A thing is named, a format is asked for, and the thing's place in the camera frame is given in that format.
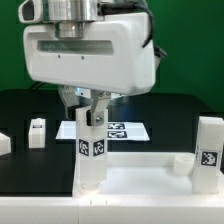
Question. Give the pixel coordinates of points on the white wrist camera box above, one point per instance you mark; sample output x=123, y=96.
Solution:
x=30, y=11

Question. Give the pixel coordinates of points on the white desk top tray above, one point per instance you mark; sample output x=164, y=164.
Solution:
x=135, y=173

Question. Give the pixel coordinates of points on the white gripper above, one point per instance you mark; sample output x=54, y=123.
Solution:
x=113, y=56

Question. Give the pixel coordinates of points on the white marker sheet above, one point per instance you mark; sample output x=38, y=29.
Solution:
x=132, y=131

